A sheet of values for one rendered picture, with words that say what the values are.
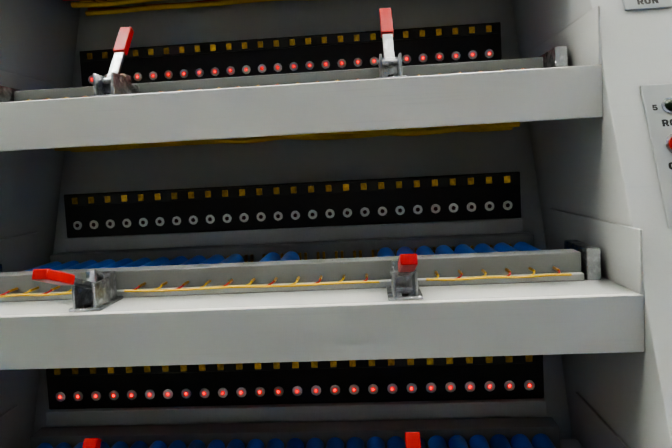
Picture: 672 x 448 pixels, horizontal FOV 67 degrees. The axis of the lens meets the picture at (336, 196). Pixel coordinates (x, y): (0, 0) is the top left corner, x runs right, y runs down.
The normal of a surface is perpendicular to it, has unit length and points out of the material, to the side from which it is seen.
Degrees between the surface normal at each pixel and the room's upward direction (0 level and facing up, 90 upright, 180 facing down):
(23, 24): 90
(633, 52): 90
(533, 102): 108
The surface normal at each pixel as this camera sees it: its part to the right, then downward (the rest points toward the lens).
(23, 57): 1.00, -0.05
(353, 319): -0.06, 0.06
